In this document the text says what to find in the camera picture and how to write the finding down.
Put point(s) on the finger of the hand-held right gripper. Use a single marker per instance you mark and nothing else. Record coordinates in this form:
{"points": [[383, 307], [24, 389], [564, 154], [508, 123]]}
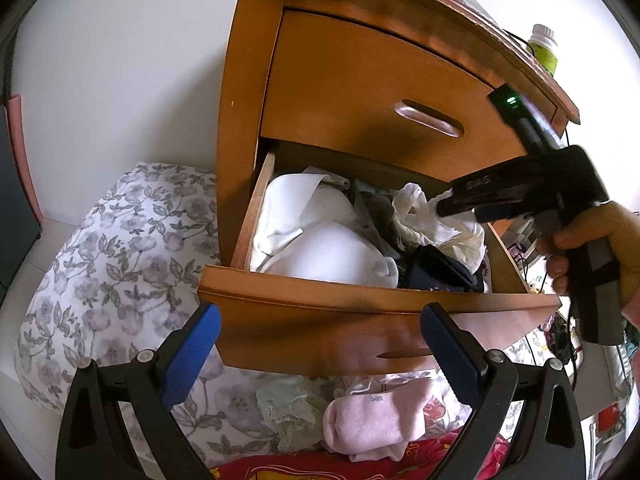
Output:
{"points": [[457, 209]]}

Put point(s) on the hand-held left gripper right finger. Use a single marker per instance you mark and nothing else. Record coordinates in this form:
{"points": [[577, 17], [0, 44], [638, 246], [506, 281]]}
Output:
{"points": [[452, 355]]}

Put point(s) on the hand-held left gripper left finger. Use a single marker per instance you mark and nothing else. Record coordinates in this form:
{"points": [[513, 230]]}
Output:
{"points": [[185, 355]]}

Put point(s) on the cream lace cloth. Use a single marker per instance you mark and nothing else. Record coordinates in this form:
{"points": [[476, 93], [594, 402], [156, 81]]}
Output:
{"points": [[440, 237]]}

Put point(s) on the navy sock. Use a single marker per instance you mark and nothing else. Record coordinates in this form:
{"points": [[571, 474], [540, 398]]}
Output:
{"points": [[440, 270]]}

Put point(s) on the grey cloth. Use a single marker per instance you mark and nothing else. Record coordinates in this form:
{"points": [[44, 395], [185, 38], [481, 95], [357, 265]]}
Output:
{"points": [[380, 215]]}

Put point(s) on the pink garment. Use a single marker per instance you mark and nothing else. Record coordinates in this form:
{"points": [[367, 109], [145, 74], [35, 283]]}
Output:
{"points": [[380, 385]]}

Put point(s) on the pink socks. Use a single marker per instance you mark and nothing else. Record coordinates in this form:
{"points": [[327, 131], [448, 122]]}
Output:
{"points": [[370, 420]]}

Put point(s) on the pale green lace underwear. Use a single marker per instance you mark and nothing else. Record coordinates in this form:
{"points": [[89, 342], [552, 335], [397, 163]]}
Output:
{"points": [[290, 410]]}

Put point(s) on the deep wooden drawer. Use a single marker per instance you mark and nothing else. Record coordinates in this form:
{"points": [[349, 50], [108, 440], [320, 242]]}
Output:
{"points": [[310, 330]]}

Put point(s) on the white bra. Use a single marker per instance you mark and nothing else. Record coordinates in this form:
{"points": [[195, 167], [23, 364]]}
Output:
{"points": [[330, 255]]}

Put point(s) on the white cloth garment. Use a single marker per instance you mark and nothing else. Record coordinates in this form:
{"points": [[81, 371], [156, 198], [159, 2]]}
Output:
{"points": [[290, 210]]}

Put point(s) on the person's right hand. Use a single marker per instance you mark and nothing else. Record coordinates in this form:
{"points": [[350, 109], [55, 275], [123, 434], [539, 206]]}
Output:
{"points": [[622, 250]]}

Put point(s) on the grey floral quilt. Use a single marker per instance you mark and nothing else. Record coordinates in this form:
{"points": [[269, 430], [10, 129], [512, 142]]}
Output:
{"points": [[115, 270]]}

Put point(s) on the white bottle green label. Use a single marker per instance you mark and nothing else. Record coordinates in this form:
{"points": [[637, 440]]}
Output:
{"points": [[542, 50]]}

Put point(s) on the red floral blanket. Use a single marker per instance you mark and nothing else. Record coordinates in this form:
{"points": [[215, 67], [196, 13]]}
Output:
{"points": [[280, 467]]}

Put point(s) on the shallow-fronted wooden drawer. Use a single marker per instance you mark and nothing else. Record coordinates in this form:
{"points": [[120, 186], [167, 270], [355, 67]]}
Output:
{"points": [[350, 70]]}

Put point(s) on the dark blue cabinet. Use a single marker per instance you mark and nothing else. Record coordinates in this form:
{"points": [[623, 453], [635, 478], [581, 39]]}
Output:
{"points": [[15, 210]]}

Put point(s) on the wooden nightstand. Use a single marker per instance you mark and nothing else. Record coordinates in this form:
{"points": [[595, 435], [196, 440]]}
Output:
{"points": [[240, 85]]}

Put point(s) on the pink board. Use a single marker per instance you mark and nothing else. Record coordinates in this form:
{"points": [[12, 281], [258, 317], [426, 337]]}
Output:
{"points": [[25, 160]]}

